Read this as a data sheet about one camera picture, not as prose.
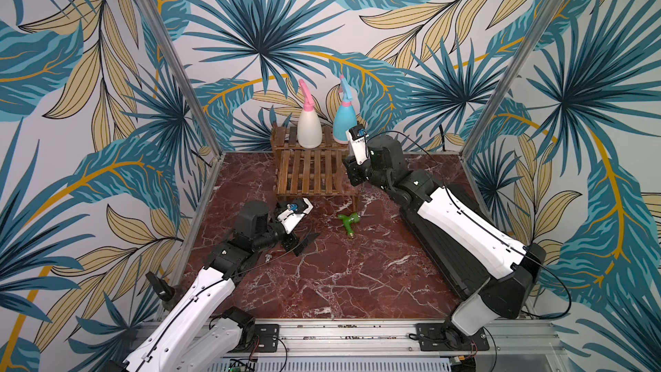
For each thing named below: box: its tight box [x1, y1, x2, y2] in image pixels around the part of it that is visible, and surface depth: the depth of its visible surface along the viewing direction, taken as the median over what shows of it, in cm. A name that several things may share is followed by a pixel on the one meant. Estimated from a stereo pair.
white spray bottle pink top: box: [296, 79, 322, 149], surface depth 81 cm
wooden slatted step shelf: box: [271, 125, 359, 213], surface depth 94 cm
